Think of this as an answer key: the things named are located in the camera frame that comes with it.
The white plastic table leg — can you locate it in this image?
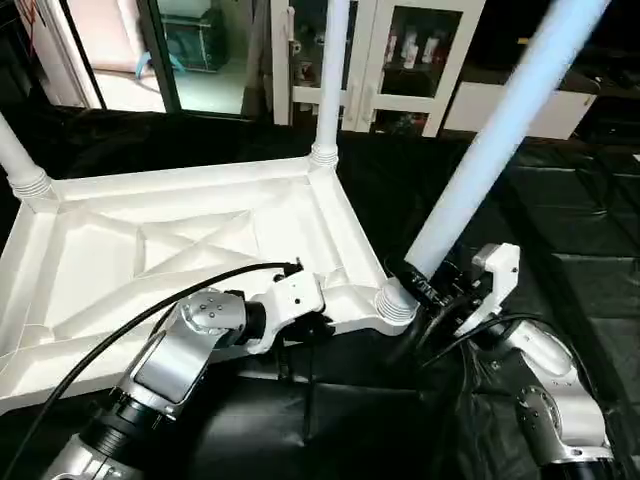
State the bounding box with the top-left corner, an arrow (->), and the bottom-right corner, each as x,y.
0,108 -> 55,199
308,0 -> 355,167
375,0 -> 613,325

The white plastic table top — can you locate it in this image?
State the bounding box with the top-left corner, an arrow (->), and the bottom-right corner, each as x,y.
0,150 -> 421,417

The black table mat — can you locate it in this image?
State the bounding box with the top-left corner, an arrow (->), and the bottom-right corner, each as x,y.
0,105 -> 640,480

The white drawer unit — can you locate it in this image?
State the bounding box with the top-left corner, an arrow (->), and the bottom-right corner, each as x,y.
440,85 -> 603,141

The white glass door cabinet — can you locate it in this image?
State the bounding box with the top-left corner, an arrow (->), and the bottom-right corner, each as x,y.
270,0 -> 489,137

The teal plastic stool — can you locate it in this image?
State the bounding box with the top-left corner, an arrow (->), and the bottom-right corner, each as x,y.
158,8 -> 233,77

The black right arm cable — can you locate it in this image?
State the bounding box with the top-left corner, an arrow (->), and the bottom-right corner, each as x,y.
384,290 -> 549,373

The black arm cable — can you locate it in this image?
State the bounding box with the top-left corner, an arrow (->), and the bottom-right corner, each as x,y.
0,260 -> 305,480
384,290 -> 549,373

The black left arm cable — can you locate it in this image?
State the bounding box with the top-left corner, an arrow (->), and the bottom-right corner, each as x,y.
0,260 -> 305,480

